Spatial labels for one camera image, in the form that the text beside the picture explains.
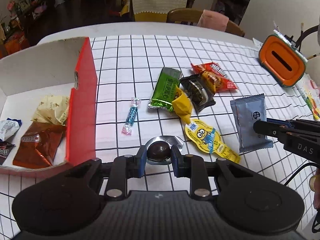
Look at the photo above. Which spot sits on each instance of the pink cloth on chair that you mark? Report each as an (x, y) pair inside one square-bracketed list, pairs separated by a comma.
[(213, 20)]

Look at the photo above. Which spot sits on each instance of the sofa with cream cover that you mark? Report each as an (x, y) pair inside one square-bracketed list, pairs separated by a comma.
[(150, 10)]

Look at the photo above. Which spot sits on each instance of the blue pink wrapped candy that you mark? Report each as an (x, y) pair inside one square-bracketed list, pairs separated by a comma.
[(127, 128)]

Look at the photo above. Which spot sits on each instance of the white blue snack packet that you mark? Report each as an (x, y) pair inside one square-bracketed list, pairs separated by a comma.
[(8, 128)]

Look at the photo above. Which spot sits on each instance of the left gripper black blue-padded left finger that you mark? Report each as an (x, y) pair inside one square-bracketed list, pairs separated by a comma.
[(123, 168)]

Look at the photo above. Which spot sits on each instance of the black cookie packet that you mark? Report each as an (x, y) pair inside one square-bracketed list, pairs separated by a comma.
[(197, 92)]

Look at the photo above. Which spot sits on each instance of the colourful paper sheet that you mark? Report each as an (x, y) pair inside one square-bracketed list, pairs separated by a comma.
[(310, 93)]

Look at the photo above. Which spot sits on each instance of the dark m&m packet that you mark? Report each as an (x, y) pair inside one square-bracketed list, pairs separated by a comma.
[(5, 149)]

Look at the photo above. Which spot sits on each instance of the green snack packet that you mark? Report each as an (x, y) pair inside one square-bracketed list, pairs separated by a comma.
[(165, 90)]

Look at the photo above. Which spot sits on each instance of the orange tissue box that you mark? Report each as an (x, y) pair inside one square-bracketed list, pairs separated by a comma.
[(282, 60)]

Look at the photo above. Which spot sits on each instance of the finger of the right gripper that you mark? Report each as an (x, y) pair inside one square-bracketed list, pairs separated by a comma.
[(274, 128)]

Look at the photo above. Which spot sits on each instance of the yellow minion snack packet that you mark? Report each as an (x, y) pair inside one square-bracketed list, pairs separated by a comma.
[(206, 138)]

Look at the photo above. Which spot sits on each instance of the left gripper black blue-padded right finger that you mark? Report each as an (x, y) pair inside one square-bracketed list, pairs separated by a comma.
[(192, 167)]

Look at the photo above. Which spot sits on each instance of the chocolate ball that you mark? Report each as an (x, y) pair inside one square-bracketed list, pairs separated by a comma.
[(158, 149)]

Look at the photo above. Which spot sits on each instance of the red snack packet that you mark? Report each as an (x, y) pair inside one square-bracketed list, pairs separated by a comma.
[(214, 77)]

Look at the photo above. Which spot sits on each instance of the brown oreo packet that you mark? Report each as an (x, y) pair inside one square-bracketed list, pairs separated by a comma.
[(38, 145)]

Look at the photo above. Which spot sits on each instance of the cream patterned snack packet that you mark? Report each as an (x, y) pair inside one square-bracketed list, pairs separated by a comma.
[(52, 109)]

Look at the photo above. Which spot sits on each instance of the wooden chair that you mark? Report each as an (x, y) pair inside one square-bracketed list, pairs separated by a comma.
[(192, 16)]

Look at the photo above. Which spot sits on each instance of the silver grey snack packet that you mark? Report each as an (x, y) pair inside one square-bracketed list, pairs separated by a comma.
[(247, 111)]

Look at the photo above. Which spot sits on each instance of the red white cardboard box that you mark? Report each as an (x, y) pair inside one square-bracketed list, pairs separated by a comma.
[(51, 89)]

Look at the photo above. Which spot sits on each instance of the right hand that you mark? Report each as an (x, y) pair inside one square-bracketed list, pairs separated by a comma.
[(314, 184)]

